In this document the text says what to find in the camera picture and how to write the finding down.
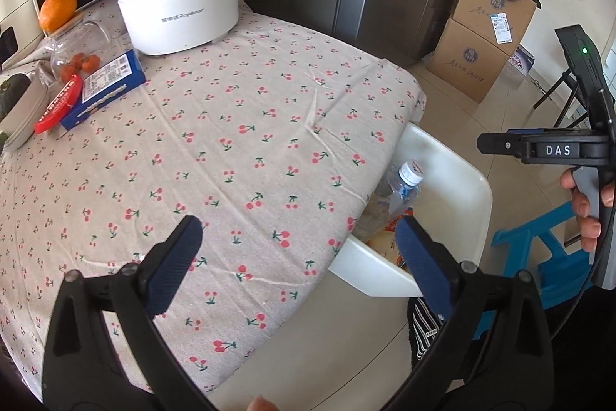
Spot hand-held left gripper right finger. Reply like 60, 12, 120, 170
385, 216, 571, 411

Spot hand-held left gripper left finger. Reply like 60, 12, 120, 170
41, 215, 217, 411

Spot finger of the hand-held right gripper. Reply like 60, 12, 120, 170
477, 128, 530, 161

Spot white plastic bin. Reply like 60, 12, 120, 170
328, 122, 494, 299

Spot clear plastic bottle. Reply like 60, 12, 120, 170
353, 159, 425, 243

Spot person's right hand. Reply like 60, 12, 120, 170
559, 168, 616, 254

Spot person's left hand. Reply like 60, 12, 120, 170
247, 395, 279, 411

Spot black chair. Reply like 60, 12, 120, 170
532, 71, 587, 129

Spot small white purple box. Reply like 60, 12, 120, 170
512, 45, 536, 75

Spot cardboard box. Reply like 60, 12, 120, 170
427, 18, 511, 104
450, 0, 538, 56

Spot blue plastic stool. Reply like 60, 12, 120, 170
473, 199, 598, 341

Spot cherry print tablecloth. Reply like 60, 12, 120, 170
0, 0, 427, 399

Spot blue printed box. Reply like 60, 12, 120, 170
62, 49, 147, 132

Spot red packet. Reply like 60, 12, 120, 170
33, 74, 85, 135

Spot beige bowl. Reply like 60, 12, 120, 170
0, 74, 49, 151

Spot dark green vegetable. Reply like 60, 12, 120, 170
0, 73, 31, 124

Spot glass jar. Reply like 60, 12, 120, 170
50, 12, 112, 83

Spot orange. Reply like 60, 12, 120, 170
39, 0, 78, 34

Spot black cable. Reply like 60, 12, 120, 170
547, 209, 616, 341

